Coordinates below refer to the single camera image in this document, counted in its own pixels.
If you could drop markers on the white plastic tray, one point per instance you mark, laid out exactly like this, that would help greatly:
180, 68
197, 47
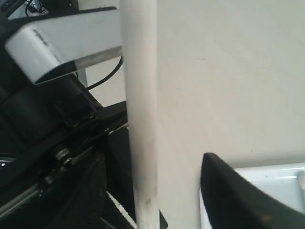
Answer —
271, 186

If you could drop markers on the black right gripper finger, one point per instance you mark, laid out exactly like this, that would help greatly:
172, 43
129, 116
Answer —
243, 195

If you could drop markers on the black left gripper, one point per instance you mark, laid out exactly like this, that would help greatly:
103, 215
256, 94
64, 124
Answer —
53, 145

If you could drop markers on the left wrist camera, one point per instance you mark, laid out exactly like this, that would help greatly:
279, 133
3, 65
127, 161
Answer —
50, 48

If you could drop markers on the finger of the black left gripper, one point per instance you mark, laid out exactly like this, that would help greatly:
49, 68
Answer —
132, 179

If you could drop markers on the white drumstick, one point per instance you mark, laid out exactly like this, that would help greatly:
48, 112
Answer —
139, 44
301, 179

